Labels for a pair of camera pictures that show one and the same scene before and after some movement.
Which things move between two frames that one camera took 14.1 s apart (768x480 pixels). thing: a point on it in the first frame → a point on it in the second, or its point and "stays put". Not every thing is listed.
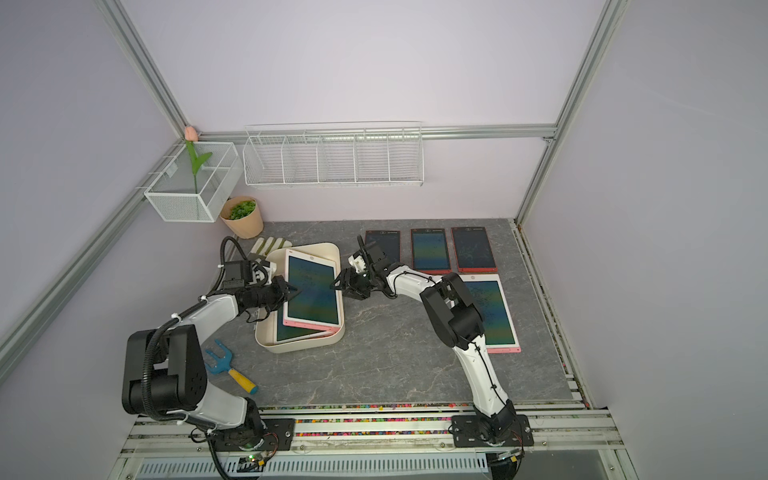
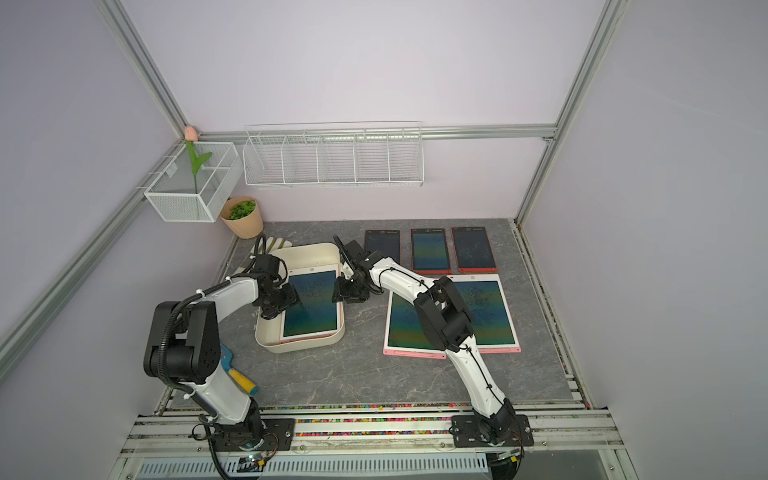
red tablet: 388,240 stays put
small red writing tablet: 473,252 stays put
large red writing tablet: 430,253 stays put
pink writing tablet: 317,304 → 404,333
